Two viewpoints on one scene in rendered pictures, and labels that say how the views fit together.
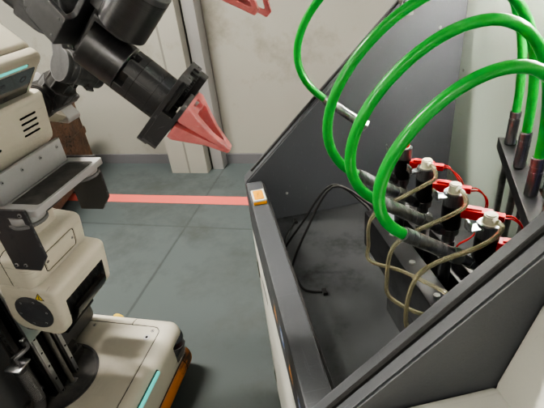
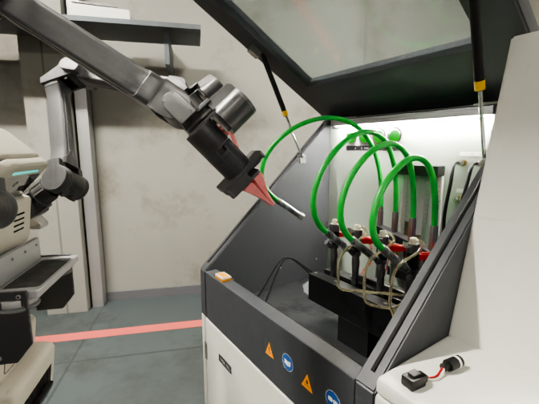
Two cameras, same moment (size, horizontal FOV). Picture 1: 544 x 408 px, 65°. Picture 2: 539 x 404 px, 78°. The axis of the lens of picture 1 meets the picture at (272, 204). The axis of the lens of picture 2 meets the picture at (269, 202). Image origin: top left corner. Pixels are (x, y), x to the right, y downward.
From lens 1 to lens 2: 0.38 m
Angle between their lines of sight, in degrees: 34
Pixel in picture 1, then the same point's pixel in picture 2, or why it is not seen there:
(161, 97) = (245, 164)
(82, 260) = (38, 361)
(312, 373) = (342, 360)
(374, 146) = (287, 243)
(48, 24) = (180, 112)
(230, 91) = (115, 237)
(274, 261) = (265, 309)
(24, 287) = not seen: outside the picture
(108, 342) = not seen: outside the picture
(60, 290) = (20, 392)
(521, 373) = (463, 316)
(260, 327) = not seen: outside the picture
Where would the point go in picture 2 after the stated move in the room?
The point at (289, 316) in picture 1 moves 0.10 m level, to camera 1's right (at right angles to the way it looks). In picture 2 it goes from (301, 335) to (338, 323)
